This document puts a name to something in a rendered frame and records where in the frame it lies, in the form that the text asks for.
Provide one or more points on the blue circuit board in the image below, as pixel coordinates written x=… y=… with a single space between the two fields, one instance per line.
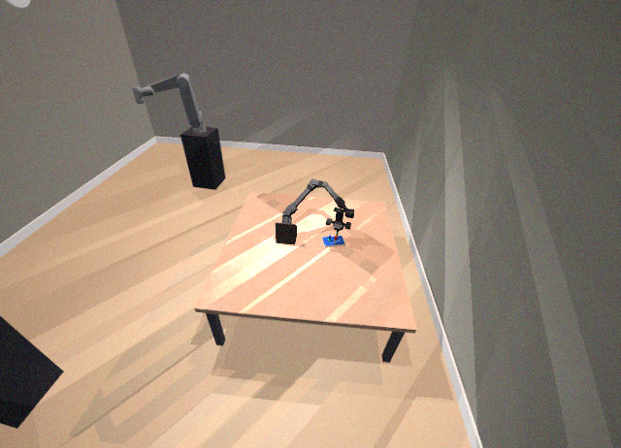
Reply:
x=335 y=240

